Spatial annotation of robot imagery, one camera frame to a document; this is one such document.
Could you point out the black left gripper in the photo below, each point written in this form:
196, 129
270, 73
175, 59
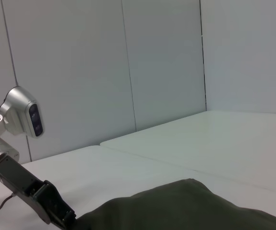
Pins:
29, 191

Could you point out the dark green shirt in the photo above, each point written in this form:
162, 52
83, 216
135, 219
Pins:
188, 208

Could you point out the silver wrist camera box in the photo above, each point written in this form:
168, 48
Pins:
23, 113

